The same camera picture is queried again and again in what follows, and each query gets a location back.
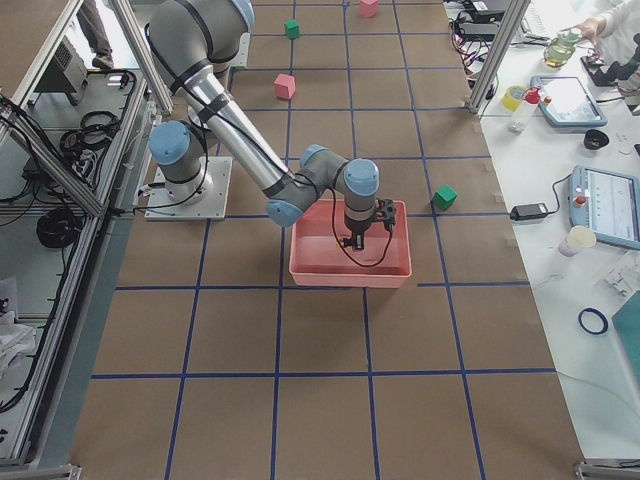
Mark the black power adapter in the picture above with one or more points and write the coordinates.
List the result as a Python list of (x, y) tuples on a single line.
[(527, 212)]

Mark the clear spray bottle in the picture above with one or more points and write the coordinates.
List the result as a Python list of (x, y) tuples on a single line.
[(525, 110)]

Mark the teach pendant tablet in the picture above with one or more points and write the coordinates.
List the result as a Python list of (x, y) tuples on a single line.
[(572, 106), (607, 203)]

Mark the white paper cup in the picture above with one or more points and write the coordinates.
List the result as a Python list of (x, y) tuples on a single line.
[(578, 239)]

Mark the yellow tape roll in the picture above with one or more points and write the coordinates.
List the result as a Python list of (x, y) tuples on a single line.
[(512, 97)]

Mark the pink foam cube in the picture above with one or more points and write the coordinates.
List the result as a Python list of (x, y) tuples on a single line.
[(368, 8), (284, 86)]

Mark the teach pendant tablet near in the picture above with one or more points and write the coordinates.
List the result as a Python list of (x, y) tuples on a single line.
[(607, 203)]

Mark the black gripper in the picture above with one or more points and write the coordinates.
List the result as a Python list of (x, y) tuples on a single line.
[(357, 228)]

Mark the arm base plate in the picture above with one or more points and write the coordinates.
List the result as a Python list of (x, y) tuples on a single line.
[(204, 197)]

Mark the pink foam cube far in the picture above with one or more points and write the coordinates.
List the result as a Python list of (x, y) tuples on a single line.
[(368, 8)]

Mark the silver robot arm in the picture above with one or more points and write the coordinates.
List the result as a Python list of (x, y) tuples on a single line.
[(191, 42)]

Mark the green foam cube near bin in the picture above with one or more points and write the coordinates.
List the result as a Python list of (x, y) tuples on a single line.
[(444, 197)]

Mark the pink plastic bin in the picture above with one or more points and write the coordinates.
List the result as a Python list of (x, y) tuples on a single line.
[(316, 258)]

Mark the aluminium frame post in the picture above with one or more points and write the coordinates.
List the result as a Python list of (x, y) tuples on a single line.
[(510, 23)]

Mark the teach pendant tablet far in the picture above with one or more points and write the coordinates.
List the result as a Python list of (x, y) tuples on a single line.
[(572, 106)]

